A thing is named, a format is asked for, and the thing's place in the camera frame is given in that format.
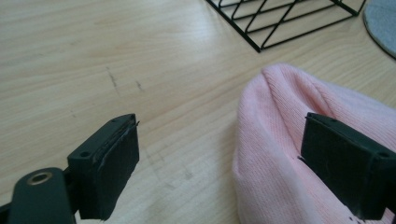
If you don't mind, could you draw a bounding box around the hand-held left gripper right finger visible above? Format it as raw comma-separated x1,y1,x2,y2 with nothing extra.
300,112,396,221

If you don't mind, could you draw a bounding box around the black wire rack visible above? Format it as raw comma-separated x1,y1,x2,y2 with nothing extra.
205,0,368,54

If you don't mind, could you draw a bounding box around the pink knit hat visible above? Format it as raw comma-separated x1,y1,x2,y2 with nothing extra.
232,63,396,224

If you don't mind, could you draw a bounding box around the gray knit hat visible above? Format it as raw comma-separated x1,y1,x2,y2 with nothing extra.
362,0,396,60

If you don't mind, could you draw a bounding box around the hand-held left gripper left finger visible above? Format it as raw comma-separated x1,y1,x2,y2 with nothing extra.
66,113,141,221

